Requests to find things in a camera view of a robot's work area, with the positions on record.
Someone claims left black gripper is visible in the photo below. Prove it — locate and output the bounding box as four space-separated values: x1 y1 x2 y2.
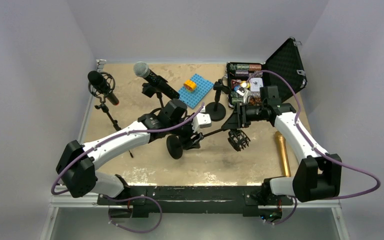
167 112 203 150

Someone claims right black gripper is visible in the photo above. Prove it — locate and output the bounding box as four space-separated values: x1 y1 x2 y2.
221 101 267 130

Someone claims black stand with shock mount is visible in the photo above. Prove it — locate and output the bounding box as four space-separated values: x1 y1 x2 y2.
166 127 251 161

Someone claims black round-base mic stand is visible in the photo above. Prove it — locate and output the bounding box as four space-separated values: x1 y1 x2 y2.
205 78 232 122

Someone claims gold handheld microphone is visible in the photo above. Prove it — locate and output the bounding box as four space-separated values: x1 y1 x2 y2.
274 131 291 177

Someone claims black silver-grille microphone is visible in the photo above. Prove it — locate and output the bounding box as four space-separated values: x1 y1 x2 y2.
133 61 180 100

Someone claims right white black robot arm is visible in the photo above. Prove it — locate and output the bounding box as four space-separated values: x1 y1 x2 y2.
221 86 342 205

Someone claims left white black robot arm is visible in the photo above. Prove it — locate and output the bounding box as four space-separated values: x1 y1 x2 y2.
56 99 212 205

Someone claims black stand behind left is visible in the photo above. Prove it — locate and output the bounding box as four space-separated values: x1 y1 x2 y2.
141 83 164 108

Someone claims black condenser microphone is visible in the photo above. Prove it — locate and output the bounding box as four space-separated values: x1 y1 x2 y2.
87 70 120 106

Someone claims yellow poker chip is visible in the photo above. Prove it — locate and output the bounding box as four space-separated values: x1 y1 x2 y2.
240 81 250 88

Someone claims blue studded baseplate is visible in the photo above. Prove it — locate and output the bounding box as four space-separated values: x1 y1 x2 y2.
178 74 214 109

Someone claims white card deck box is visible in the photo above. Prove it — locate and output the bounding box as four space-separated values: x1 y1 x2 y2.
249 77 264 93

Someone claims orange yellow toy brick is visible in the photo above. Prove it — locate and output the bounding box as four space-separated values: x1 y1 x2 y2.
183 79 197 92

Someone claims black poker chip case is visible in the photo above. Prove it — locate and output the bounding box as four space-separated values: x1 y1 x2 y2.
225 37 308 109

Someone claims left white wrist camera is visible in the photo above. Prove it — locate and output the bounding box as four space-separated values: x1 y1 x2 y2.
191 103 212 133

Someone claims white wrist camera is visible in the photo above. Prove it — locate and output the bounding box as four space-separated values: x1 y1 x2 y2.
232 84 252 104
191 103 212 133

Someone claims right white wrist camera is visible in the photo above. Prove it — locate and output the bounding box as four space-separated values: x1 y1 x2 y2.
232 84 252 104

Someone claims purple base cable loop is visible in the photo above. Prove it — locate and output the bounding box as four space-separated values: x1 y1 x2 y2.
107 194 164 234

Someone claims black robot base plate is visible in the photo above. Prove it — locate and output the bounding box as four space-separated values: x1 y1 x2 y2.
97 185 294 218

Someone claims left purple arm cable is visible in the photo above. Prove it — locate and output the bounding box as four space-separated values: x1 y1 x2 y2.
50 103 206 196

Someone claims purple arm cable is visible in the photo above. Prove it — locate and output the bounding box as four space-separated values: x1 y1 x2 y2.
244 69 381 201
50 103 206 196

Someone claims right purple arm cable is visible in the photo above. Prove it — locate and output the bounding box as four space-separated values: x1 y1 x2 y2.
244 69 381 201

